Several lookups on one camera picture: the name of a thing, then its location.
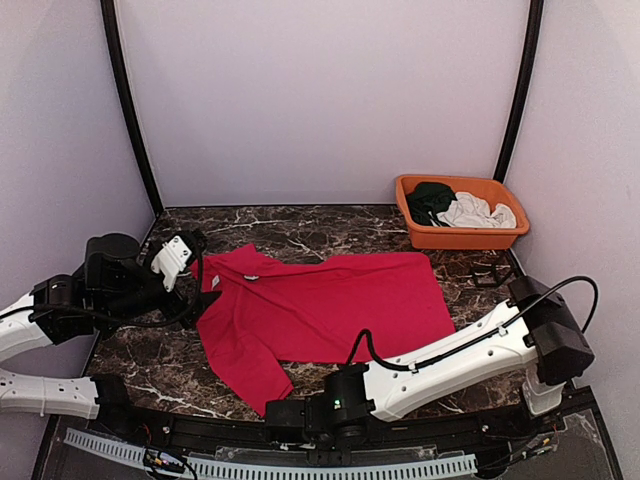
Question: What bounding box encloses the white slotted cable duct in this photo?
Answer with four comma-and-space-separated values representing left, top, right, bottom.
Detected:
64, 429, 477, 479

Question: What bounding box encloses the red t-shirt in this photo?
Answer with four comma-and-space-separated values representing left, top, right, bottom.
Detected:
197, 245, 455, 415

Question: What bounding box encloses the black front rail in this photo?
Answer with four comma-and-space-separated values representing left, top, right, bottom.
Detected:
68, 387, 595, 465

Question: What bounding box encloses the left black frame post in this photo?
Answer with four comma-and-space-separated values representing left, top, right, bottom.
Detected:
100, 0, 165, 218

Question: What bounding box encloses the black frame post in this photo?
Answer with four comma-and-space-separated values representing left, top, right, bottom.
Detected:
100, 0, 165, 218
493, 0, 545, 183

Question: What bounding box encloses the white garment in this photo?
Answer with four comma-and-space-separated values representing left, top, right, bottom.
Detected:
436, 192, 517, 229

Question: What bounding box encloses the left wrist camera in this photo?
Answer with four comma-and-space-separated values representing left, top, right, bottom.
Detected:
150, 230, 206, 292

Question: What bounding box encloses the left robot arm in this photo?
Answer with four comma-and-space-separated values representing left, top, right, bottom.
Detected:
1, 230, 220, 436

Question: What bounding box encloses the orange plastic basin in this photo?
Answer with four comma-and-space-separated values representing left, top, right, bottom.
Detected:
395, 174, 530, 250

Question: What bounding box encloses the dark green garment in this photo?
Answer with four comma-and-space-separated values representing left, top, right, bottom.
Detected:
405, 182, 456, 227

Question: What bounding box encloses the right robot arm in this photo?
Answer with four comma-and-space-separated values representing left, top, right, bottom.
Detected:
265, 275, 597, 446

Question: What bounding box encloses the right black frame post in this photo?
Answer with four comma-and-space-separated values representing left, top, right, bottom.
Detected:
493, 0, 545, 183

